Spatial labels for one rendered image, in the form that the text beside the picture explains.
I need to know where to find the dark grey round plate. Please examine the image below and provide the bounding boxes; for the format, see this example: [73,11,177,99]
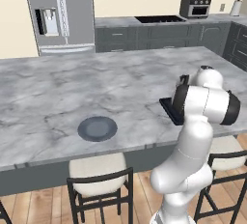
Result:
[76,116,119,143]

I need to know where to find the black stool with cream seat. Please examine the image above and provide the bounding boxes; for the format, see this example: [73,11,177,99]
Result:
[66,152,134,224]
[193,134,247,224]

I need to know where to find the dark grey base cupboards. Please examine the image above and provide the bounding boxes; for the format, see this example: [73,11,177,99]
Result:
[94,21,247,72]

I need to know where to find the black hob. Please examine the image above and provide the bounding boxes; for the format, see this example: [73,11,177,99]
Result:
[134,14,188,24]

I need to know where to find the grey fridge with dispenser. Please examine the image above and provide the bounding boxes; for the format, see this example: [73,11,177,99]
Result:
[22,0,96,57]

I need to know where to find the grey toaster oven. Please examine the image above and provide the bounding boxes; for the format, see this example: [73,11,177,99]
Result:
[178,0,212,19]

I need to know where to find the white paper towel roll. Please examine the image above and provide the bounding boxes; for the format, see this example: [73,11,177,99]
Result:
[229,0,243,17]

